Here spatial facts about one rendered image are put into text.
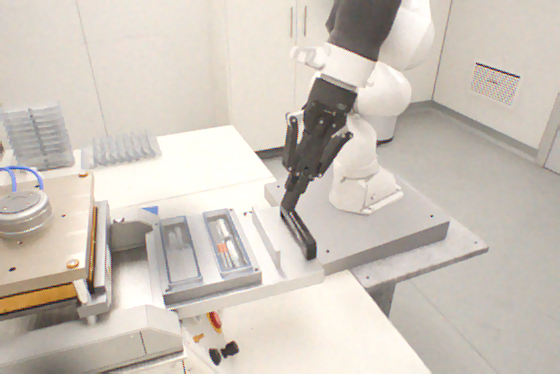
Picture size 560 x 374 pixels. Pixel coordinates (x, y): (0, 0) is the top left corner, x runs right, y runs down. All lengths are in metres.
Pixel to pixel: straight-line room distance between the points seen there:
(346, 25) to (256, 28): 2.15
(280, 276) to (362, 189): 0.49
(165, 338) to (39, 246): 0.22
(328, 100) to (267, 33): 2.19
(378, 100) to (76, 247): 0.72
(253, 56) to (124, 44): 0.88
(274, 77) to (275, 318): 2.18
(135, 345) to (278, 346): 0.35
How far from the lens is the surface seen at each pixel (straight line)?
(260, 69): 2.86
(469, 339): 2.04
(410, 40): 0.74
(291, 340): 0.92
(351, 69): 0.65
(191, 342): 0.73
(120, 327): 0.65
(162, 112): 3.23
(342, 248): 1.06
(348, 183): 1.14
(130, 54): 3.09
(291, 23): 2.86
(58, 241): 0.66
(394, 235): 1.12
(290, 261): 0.76
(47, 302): 0.68
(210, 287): 0.70
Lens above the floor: 1.48
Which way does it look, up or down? 31 degrees down
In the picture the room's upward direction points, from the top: straight up
